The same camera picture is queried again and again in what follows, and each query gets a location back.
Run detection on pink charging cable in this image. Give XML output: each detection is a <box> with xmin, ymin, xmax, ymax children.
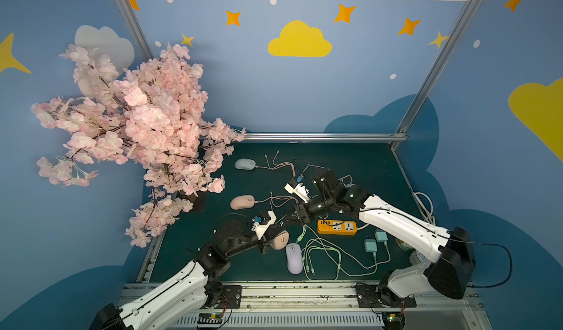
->
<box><xmin>254</xmin><ymin>191</ymin><xmax>309</xmax><ymax>212</ymax></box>
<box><xmin>254</xmin><ymin>150</ymin><xmax>353</xmax><ymax>185</ymax></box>

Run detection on orange power strip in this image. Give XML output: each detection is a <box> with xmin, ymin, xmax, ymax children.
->
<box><xmin>318</xmin><ymin>220</ymin><xmax>358</xmax><ymax>236</ymax></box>

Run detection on pink mouse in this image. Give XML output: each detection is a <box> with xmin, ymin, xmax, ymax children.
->
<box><xmin>271</xmin><ymin>230</ymin><xmax>290</xmax><ymax>250</ymax></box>
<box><xmin>230</xmin><ymin>195</ymin><xmax>256</xmax><ymax>211</ymax></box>

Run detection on green charging cable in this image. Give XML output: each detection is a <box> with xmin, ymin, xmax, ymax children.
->
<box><xmin>305</xmin><ymin>237</ymin><xmax>392</xmax><ymax>280</ymax></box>
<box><xmin>296</xmin><ymin>224</ymin><xmax>344</xmax><ymax>280</ymax></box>

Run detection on lavender wireless mouse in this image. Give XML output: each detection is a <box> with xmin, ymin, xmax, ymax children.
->
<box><xmin>285</xmin><ymin>243</ymin><xmax>303</xmax><ymax>275</ymax></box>

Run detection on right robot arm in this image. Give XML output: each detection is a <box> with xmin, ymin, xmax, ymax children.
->
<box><xmin>284</xmin><ymin>170</ymin><xmax>476</xmax><ymax>306</ymax></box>

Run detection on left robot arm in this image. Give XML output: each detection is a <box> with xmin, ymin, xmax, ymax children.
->
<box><xmin>89</xmin><ymin>212</ymin><xmax>289</xmax><ymax>329</ymax></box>

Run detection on tin can with label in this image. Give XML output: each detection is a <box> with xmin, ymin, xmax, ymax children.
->
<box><xmin>395</xmin><ymin>239</ymin><xmax>413</xmax><ymax>252</ymax></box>

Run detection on pink cherry blossom tree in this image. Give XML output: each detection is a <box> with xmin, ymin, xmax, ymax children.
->
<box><xmin>32</xmin><ymin>44</ymin><xmax>245</xmax><ymax>248</ymax></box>

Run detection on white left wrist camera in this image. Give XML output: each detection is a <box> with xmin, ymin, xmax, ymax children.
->
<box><xmin>252</xmin><ymin>211</ymin><xmax>277</xmax><ymax>240</ymax></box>

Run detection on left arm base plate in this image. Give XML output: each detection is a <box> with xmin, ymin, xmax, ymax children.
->
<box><xmin>205</xmin><ymin>283</ymin><xmax>243</xmax><ymax>309</ymax></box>

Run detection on pale blue wireless mouse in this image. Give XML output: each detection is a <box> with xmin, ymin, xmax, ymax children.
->
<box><xmin>234</xmin><ymin>158</ymin><xmax>256</xmax><ymax>171</ymax></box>

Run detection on aluminium frame back bar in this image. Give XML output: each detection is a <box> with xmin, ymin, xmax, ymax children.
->
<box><xmin>244</xmin><ymin>133</ymin><xmax>408</xmax><ymax>143</ymax></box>

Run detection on aluminium rail base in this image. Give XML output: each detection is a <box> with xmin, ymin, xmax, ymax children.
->
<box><xmin>107</xmin><ymin>279</ymin><xmax>485</xmax><ymax>330</ymax></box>

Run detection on white power cords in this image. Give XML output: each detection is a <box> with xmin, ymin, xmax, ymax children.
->
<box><xmin>411</xmin><ymin>191</ymin><xmax>437</xmax><ymax>230</ymax></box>

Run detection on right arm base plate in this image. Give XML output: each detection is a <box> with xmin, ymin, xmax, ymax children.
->
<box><xmin>353</xmin><ymin>283</ymin><xmax>417</xmax><ymax>309</ymax></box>

